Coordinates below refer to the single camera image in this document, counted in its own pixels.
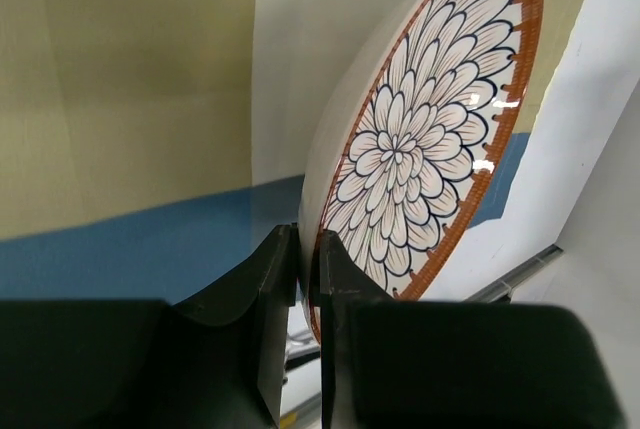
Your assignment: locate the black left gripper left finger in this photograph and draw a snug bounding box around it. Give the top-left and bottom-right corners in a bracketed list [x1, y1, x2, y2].
[1, 225, 299, 428]

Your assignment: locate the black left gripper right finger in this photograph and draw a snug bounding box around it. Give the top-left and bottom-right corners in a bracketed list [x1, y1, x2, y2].
[318, 231, 627, 428]

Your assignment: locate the floral ceramic plate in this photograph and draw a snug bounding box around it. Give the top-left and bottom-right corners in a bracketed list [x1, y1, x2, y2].
[298, 0, 544, 333]

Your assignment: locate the blue beige white placemat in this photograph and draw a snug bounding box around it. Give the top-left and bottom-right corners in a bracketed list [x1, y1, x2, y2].
[0, 0, 531, 300]

